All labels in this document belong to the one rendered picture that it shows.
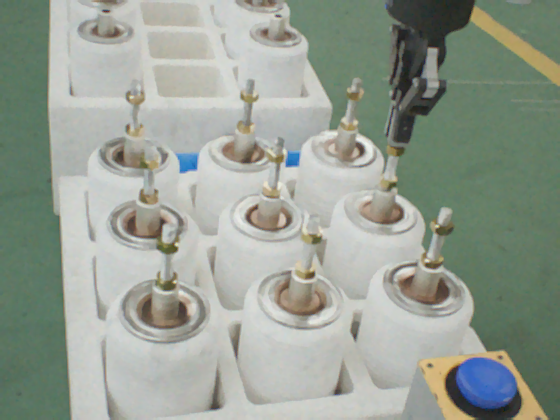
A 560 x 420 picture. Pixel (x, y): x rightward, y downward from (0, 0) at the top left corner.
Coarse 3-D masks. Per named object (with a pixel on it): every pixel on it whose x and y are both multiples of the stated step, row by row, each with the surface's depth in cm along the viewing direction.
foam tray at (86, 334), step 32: (64, 192) 91; (192, 192) 96; (288, 192) 100; (64, 224) 86; (64, 256) 83; (320, 256) 92; (64, 288) 93; (96, 320) 76; (224, 320) 78; (352, 320) 82; (96, 352) 72; (224, 352) 74; (352, 352) 76; (480, 352) 78; (96, 384) 69; (224, 384) 71; (352, 384) 74; (96, 416) 67; (192, 416) 68; (224, 416) 68; (256, 416) 69; (288, 416) 69; (320, 416) 70; (352, 416) 70; (384, 416) 71
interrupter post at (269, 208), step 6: (264, 198) 77; (270, 198) 77; (276, 198) 77; (264, 204) 78; (270, 204) 77; (276, 204) 78; (258, 210) 79; (264, 210) 78; (270, 210) 78; (276, 210) 78; (258, 216) 79; (264, 216) 78; (270, 216) 78; (276, 216) 79; (264, 222) 79; (270, 222) 79; (276, 222) 79
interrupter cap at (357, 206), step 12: (360, 192) 85; (372, 192) 85; (348, 204) 83; (360, 204) 83; (396, 204) 84; (408, 204) 84; (348, 216) 81; (360, 216) 81; (372, 216) 82; (396, 216) 83; (408, 216) 82; (372, 228) 80; (384, 228) 80; (396, 228) 81; (408, 228) 81
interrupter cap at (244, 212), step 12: (240, 204) 81; (252, 204) 81; (288, 204) 82; (240, 216) 79; (252, 216) 80; (288, 216) 80; (300, 216) 80; (240, 228) 77; (252, 228) 78; (264, 228) 78; (276, 228) 78; (288, 228) 78; (300, 228) 78; (264, 240) 77; (276, 240) 77
